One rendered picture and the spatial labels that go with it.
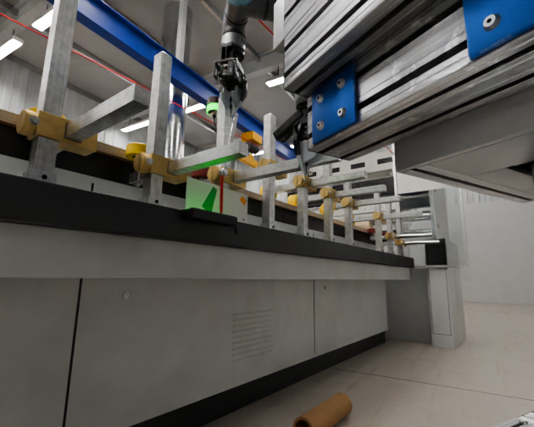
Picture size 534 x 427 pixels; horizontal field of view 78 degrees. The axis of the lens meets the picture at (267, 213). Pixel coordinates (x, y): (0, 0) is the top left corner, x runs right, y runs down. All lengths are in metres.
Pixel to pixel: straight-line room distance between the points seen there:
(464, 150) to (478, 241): 9.09
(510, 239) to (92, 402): 9.18
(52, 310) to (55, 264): 0.24
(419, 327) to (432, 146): 2.83
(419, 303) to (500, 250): 6.44
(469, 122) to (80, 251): 0.73
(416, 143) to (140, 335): 0.93
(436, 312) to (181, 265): 2.45
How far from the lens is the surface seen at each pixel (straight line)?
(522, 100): 0.44
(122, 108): 0.62
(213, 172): 1.05
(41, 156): 0.78
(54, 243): 0.78
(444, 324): 3.08
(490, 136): 0.45
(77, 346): 1.04
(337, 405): 1.43
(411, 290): 3.24
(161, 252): 0.90
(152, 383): 1.19
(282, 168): 0.96
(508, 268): 9.53
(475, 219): 9.60
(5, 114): 1.00
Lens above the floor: 0.53
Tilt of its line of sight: 11 degrees up
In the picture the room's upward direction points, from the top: 1 degrees clockwise
